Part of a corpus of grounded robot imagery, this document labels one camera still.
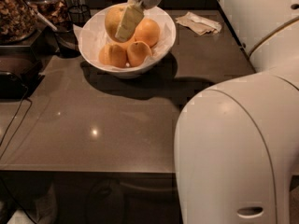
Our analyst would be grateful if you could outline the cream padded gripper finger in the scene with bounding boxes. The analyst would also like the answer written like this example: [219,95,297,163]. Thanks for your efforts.
[115,0,144,42]

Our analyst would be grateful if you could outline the yellowish orange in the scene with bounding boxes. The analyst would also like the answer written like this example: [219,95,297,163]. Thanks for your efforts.
[105,6,125,42]

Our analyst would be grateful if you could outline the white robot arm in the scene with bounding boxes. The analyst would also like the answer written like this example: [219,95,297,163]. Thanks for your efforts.
[174,0,299,224]

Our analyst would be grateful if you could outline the back right orange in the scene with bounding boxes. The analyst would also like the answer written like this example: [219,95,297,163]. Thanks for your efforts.
[135,18,160,47]

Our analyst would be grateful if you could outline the white ceramic bowl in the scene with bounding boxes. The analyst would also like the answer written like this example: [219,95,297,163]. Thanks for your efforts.
[78,2,177,80]

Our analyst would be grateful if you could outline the front right orange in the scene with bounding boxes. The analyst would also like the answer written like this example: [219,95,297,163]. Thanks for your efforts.
[127,41,152,67]

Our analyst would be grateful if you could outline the front left orange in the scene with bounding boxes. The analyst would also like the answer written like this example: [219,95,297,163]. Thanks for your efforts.
[98,44,127,68]

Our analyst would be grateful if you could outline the white paper bowl liner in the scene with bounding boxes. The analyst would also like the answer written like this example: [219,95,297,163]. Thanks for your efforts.
[73,10,173,72]

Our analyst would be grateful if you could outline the crumpled paper napkins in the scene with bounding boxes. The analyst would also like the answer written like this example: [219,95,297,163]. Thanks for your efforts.
[176,11,222,35]

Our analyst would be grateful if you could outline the dark glass container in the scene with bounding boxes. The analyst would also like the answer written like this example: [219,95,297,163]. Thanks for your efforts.
[54,21,80,58]

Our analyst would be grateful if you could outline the small glass snack jar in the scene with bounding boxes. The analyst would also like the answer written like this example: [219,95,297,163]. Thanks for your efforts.
[26,0,69,25]

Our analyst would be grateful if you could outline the large glass snack jar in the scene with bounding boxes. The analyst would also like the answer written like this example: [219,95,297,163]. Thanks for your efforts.
[0,0,36,45]

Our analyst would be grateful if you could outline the black appliance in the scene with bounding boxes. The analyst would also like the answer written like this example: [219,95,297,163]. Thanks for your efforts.
[0,49,43,100]

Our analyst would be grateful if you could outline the black wire cup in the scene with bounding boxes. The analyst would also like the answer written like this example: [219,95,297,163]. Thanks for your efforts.
[68,5,91,27]

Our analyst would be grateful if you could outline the white scoop handle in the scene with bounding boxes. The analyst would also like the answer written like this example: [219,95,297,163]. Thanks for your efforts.
[31,8,58,32]

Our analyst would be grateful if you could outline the black power cable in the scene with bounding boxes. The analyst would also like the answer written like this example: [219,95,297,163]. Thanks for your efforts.
[0,70,34,159]

